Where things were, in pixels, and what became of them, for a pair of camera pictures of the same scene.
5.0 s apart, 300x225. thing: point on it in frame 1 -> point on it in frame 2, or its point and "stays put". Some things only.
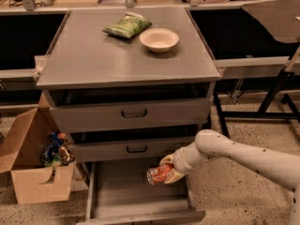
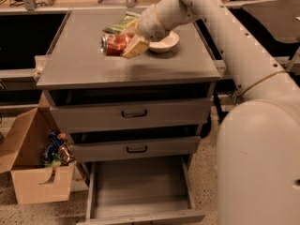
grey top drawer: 183,113 stays put
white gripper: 180,161 -> 150,24
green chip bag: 129,25 stays put
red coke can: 157,174 -> 112,44
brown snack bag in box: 67,157 stays put
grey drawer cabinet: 131,86 stays put
